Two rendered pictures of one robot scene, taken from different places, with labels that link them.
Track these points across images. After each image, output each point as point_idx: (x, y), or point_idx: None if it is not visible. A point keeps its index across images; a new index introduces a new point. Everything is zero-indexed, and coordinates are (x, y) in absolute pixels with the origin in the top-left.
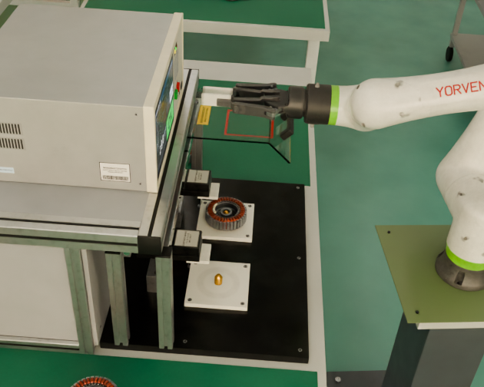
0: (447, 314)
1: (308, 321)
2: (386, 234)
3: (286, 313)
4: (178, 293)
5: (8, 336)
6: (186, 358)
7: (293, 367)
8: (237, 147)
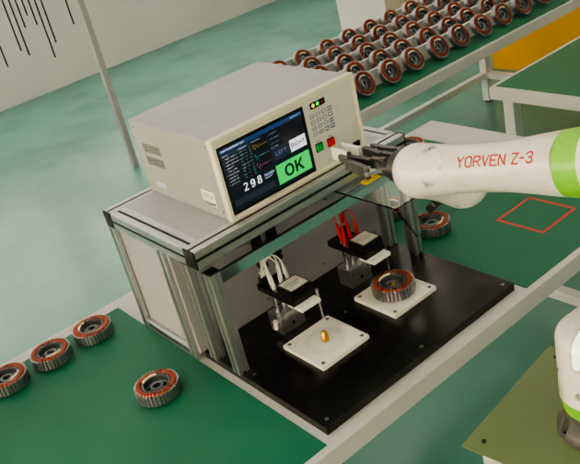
0: (516, 458)
1: (371, 403)
2: (550, 358)
3: (352, 387)
4: (291, 338)
5: (160, 325)
6: (249, 388)
7: (313, 432)
8: (494, 234)
